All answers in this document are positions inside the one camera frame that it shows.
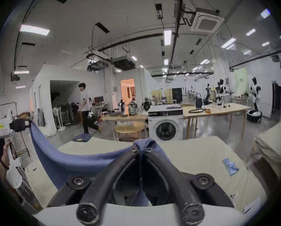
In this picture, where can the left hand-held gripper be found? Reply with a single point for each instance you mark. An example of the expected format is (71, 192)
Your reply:
(3, 128)

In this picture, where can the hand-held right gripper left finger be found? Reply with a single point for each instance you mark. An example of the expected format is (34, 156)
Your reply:
(100, 185)

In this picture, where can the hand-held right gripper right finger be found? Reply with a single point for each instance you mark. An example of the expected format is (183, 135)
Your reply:
(175, 185)

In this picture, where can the blue garment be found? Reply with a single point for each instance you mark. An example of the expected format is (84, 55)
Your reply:
(67, 159)

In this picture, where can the person's left hand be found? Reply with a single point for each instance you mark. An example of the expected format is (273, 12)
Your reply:
(5, 153)

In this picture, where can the group of standing fans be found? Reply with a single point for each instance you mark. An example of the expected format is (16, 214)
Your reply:
(58, 116)

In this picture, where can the bed with beige sheet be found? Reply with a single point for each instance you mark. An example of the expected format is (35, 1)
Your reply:
(201, 154)

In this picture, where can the dark cloth on floor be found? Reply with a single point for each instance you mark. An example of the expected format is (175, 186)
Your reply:
(81, 138)

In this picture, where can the blue white packet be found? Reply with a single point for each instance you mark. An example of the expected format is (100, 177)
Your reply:
(230, 166)

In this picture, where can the white washing machine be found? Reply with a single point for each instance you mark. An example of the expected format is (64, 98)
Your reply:
(165, 126)

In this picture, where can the round wooden stool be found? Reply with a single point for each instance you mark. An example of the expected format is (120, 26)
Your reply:
(129, 129)

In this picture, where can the wooden table with kettles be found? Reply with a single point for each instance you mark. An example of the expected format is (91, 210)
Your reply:
(124, 118)

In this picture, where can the white card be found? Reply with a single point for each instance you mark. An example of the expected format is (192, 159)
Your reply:
(251, 205)

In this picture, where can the long wooden table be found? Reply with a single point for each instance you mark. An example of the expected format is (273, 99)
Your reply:
(215, 108)

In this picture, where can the black cabinet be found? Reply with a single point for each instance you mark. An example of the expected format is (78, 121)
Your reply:
(177, 95)

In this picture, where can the black robot on stand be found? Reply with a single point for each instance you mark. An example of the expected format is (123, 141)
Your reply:
(207, 94)
(220, 90)

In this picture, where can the beige cushion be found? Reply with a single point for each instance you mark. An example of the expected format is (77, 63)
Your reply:
(273, 142)

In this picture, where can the white black humanoid robot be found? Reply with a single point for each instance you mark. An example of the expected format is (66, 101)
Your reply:
(255, 95)

